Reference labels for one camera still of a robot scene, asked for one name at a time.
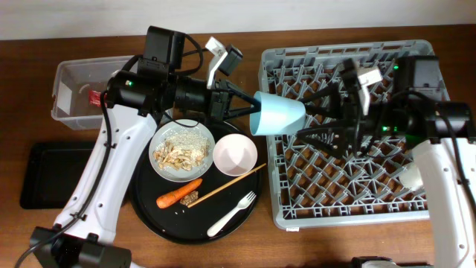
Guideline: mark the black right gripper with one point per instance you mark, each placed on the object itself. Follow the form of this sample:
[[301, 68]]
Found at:
[[350, 130]]

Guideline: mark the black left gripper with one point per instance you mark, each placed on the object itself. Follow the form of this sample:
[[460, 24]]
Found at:
[[220, 97]]

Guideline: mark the blue cup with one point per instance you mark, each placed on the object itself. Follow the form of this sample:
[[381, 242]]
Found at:
[[277, 116]]

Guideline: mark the pink bowl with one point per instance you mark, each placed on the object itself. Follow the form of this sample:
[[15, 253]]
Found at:
[[235, 154]]

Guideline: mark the rice and peanut shells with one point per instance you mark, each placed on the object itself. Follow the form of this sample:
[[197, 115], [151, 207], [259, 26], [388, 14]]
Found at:
[[182, 150]]

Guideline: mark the grey plate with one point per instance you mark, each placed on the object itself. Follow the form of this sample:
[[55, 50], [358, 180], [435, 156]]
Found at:
[[182, 175]]

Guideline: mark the white cup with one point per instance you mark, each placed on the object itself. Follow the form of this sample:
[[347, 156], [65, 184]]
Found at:
[[410, 177]]

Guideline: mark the red snack wrapper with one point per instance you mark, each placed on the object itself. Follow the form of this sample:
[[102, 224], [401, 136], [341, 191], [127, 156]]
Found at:
[[94, 98]]

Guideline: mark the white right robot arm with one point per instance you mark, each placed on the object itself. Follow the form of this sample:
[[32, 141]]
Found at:
[[439, 134]]

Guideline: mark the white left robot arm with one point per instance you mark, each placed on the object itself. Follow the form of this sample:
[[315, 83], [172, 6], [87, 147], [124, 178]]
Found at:
[[135, 100]]

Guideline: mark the grey dishwasher rack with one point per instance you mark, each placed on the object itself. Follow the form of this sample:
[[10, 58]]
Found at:
[[308, 187]]

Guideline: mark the wooden chopstick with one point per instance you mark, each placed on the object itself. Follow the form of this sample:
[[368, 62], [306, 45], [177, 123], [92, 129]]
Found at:
[[226, 185]]

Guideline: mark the round black tray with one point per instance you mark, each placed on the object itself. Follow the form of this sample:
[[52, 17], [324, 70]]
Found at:
[[178, 223]]

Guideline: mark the white plastic fork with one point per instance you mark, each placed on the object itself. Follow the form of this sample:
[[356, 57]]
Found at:
[[241, 205]]

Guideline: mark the brown food scrap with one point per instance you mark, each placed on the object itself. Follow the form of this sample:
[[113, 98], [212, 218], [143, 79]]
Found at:
[[190, 198]]

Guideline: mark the orange carrot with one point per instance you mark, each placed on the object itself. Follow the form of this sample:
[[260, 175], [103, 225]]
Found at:
[[172, 197]]

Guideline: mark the clear plastic bin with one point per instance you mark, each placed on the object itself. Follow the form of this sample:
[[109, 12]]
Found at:
[[81, 76]]

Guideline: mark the black rectangular tray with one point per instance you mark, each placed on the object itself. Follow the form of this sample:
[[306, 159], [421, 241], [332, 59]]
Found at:
[[52, 174]]

